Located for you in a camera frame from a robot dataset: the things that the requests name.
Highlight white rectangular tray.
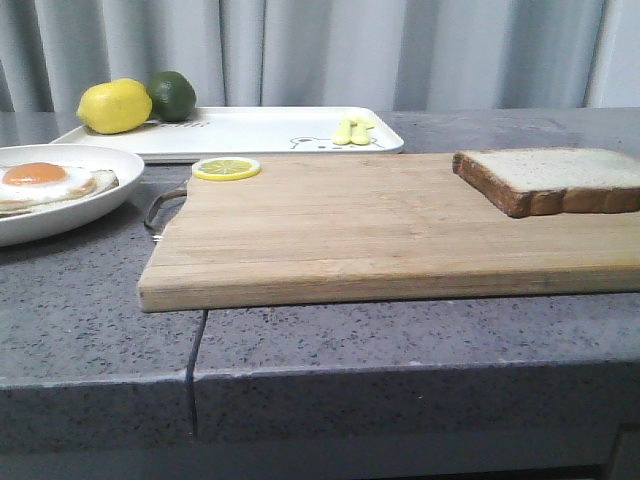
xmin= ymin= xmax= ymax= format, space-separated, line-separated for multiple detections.
xmin=53 ymin=106 xmax=404 ymax=164

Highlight yellow-green utensil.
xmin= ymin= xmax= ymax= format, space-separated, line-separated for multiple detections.
xmin=332 ymin=117 xmax=357 ymax=145
xmin=350 ymin=118 xmax=375 ymax=146

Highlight grey curtain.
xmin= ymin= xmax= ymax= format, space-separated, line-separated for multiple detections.
xmin=1 ymin=1 xmax=639 ymax=112

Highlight left yellow-green utensil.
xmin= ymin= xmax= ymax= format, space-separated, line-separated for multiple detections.
xmin=332 ymin=117 xmax=357 ymax=145

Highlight yellow lemon slice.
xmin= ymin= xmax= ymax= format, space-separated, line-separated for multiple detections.
xmin=191 ymin=157 xmax=262 ymax=181

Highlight metal cutting board handle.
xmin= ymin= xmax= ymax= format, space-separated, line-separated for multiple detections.
xmin=143 ymin=181 xmax=187 ymax=243

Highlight green lime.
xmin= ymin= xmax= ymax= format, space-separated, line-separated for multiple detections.
xmin=147 ymin=71 xmax=197 ymax=122

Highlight white bread slice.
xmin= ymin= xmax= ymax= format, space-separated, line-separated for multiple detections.
xmin=452 ymin=147 xmax=639 ymax=218

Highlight right yellow-green utensil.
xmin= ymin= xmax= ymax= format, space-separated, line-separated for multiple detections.
xmin=350 ymin=118 xmax=375 ymax=146

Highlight wooden cutting board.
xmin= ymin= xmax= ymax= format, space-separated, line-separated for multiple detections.
xmin=138 ymin=153 xmax=639 ymax=312

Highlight white round plate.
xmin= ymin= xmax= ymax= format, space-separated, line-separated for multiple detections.
xmin=1 ymin=144 xmax=144 ymax=247

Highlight fried egg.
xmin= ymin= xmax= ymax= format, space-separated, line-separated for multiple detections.
xmin=1 ymin=162 xmax=97 ymax=204

